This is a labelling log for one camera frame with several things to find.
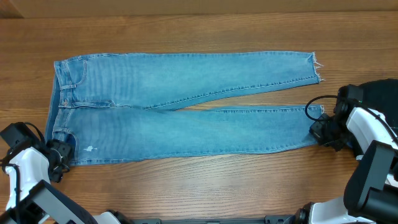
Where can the blue denim jeans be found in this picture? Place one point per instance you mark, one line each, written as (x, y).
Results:
(118, 108)

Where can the black folded garment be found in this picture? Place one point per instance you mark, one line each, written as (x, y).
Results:
(381, 95)

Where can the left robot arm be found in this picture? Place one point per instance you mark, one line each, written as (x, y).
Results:
(32, 165)

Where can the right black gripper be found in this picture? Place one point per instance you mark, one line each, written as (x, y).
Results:
(323, 134)

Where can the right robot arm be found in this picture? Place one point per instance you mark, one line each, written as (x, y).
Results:
(370, 195)

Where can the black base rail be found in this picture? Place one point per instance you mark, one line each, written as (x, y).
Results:
(268, 219)

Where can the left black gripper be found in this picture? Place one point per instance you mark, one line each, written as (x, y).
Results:
(65, 150)

